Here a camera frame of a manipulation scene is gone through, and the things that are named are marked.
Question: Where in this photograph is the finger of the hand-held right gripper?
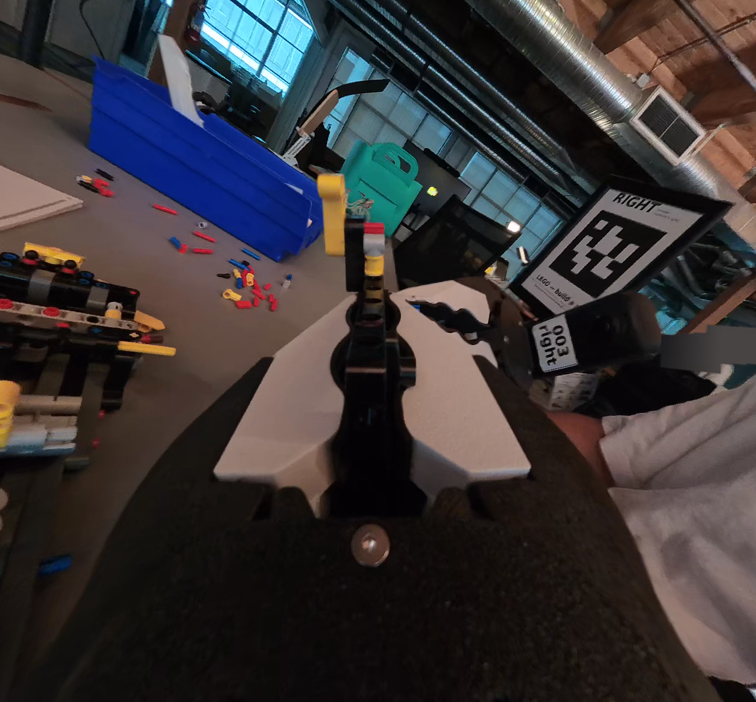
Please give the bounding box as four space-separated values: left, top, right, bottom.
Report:
406 279 504 344
439 329 501 364

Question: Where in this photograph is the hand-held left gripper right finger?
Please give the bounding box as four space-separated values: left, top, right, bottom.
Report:
391 293 532 482

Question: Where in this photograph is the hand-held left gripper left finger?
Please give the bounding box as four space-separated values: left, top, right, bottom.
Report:
213 293 362 509

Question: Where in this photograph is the black lego frame assembly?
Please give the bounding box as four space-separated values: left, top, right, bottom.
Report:
317 173 418 478

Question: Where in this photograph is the lego car chassis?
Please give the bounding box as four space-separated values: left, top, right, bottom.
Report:
0 244 177 462

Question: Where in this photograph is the person's right forearm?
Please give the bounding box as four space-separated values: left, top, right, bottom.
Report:
546 409 615 488

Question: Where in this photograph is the scatter of small lego pins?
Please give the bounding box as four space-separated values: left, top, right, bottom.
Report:
77 169 294 312

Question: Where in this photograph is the black monitor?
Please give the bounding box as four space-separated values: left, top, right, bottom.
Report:
393 194 522 290

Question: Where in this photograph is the black framed marker sign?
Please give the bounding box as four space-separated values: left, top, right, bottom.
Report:
508 176 734 320

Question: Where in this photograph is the teal bag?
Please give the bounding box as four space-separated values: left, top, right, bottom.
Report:
339 141 424 237

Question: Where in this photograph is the person's white shirt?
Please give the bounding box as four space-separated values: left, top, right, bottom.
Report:
599 380 756 685

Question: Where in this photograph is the white vent grille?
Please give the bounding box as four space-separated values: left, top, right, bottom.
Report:
629 87 707 167

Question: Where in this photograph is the blue plastic bin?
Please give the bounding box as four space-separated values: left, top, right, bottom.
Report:
89 58 324 263

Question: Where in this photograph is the white sheet with car print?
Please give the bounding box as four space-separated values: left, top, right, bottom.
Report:
0 165 85 232

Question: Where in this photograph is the white paper slip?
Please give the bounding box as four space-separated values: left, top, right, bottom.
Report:
156 34 205 127

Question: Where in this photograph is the silver ventilation duct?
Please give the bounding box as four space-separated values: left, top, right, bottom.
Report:
413 0 756 202

